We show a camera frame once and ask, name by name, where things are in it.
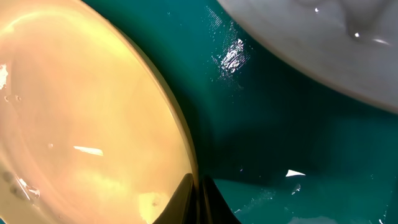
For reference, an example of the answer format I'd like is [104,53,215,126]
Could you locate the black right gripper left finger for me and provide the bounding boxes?
[153,174,197,224]

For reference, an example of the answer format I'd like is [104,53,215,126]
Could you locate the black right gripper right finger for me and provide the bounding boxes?
[200,176,241,224]

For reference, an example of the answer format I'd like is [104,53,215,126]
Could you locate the yellow plate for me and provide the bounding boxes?
[1,0,198,223]

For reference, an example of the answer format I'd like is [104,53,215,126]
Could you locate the light blue plate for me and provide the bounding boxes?
[219,0,397,113]

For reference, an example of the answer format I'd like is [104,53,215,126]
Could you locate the teal plastic tray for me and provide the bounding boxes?
[86,0,397,223]

